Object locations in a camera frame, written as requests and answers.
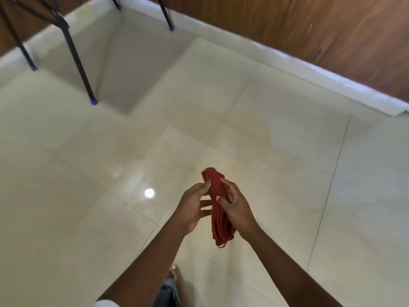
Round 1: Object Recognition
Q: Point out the person's left forearm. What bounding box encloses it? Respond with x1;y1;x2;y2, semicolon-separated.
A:
96;218;190;307

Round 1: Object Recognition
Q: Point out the person's right forearm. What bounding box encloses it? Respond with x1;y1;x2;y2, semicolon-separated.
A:
238;225;344;307

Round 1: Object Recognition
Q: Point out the person's bare foot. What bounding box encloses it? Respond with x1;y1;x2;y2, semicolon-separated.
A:
169;264;193;307

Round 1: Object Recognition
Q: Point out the black metal furniture frame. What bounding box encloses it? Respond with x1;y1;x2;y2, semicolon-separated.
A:
0;0;175;106

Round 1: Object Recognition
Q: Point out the person's left hand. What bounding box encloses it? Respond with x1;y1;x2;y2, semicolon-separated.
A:
173;180;213;237

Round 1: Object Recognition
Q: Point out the person's right hand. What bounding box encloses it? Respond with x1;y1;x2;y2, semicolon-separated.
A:
216;178;259;242

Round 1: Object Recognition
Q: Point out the person's blue jeans leg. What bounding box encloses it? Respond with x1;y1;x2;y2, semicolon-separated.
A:
153;279;181;307

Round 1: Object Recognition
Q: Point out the red cloth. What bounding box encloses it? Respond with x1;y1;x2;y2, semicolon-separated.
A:
201;167;237;248

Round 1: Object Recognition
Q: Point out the white skirting board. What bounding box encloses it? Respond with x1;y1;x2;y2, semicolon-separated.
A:
126;0;409;117

